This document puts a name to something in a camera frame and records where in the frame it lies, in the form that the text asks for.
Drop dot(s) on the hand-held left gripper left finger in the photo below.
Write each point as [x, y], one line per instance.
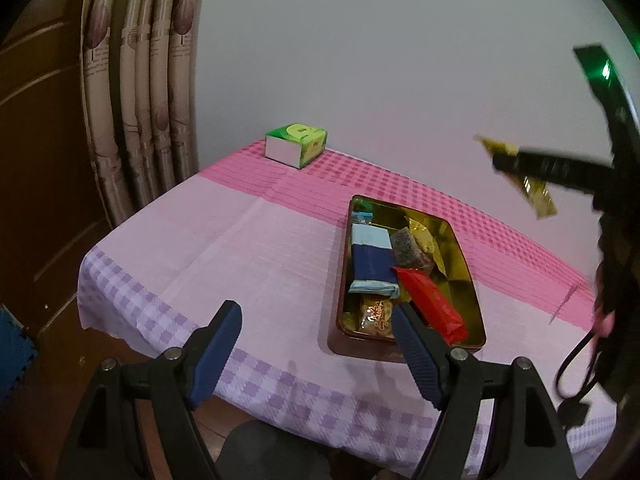
[217, 355]

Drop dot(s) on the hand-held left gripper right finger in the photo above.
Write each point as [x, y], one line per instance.
[417, 355]

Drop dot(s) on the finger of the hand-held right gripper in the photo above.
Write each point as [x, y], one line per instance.
[560, 170]

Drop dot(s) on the yellow snack packet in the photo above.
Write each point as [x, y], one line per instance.
[540, 200]
[425, 237]

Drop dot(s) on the clear nut snack packet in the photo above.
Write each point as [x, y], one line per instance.
[375, 312]

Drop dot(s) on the gold lined tin box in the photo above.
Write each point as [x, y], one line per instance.
[460, 280]

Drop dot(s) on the blue snack packet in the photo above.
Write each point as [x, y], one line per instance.
[370, 260]

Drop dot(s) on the grey and red snack packet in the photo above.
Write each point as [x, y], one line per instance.
[406, 249]

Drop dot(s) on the small blue candy packet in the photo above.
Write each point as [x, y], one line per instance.
[361, 218]

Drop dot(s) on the dark grey stool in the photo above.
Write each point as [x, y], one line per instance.
[270, 450]

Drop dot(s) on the pink and purple checked tablecloth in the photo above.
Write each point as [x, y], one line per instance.
[225, 240]

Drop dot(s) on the blue foam mat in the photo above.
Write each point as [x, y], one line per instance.
[12, 350]

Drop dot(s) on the green tissue box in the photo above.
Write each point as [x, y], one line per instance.
[295, 147]

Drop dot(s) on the brown wooden door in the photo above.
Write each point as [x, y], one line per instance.
[40, 185]

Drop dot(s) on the beige patterned curtain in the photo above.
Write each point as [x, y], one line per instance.
[150, 110]

